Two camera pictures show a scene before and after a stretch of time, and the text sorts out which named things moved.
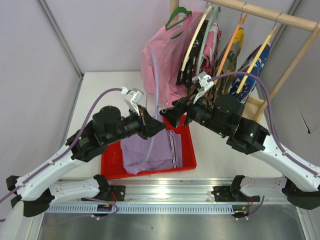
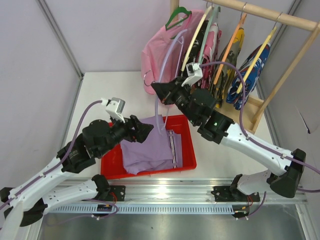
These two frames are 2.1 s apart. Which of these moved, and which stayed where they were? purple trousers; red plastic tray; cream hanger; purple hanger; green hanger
Moved: purple hanger
Stayed: cream hanger; red plastic tray; green hanger; purple trousers
